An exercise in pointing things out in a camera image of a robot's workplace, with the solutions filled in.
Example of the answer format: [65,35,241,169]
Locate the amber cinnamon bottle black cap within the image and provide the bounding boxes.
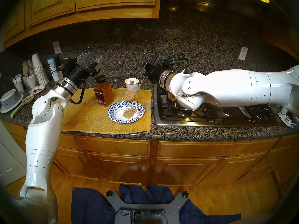
[93,75,114,107]

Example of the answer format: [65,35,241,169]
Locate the blue white carton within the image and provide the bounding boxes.
[47,58,61,82]

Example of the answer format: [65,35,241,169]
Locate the wooden base cabinets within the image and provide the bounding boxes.
[0,120,299,193]

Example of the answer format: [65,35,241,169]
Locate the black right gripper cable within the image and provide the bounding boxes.
[174,58,190,73]

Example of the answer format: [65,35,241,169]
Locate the blue patterned paper plate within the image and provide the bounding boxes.
[278,112,297,128]

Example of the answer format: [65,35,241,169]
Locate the wooden spoon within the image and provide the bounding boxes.
[10,95,34,119]

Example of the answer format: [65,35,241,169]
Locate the dark blue blanket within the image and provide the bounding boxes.
[71,184,241,224]

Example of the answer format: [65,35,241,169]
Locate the grey bowl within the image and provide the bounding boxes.
[0,89,20,107]

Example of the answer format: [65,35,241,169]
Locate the white paper cup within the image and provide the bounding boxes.
[14,81,25,94]
[25,75,37,89]
[125,78,139,92]

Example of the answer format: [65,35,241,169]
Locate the yellow cloth mat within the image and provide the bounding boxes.
[61,88,152,134]

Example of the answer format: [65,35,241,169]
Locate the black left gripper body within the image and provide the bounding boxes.
[69,59,94,84]

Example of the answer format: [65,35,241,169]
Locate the small white plate red scrap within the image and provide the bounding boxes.
[29,85,46,95]

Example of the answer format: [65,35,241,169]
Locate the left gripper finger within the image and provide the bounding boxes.
[76,52,90,65]
[88,54,103,73]

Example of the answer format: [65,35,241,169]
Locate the steel gas cooktop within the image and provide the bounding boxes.
[153,84,284,127]

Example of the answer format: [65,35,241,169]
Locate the blue patterned paper bowl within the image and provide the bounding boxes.
[107,100,145,123]

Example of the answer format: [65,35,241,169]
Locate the bundle of stirrers and utensils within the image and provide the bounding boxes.
[22,60,35,77]

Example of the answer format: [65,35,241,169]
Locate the white appliance front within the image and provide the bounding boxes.
[0,123,28,186]

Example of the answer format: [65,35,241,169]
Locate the wide wooden wall cabinets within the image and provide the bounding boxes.
[0,0,160,51]

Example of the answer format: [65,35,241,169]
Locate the small cooked oatmeal portion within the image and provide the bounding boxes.
[123,107,138,119]
[121,89,139,101]

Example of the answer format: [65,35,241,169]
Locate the stainless steel pot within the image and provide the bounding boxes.
[166,92,179,104]

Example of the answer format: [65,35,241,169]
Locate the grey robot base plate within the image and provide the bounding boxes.
[106,190,189,224]

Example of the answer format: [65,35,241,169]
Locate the dark steel range hood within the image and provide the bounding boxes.
[161,0,288,21]

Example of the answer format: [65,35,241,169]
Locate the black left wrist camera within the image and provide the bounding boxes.
[60,58,74,77]

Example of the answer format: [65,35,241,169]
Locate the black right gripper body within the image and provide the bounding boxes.
[150,64,173,84]

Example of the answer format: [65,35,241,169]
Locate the stack of white paper cups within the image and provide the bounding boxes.
[32,53,49,86]

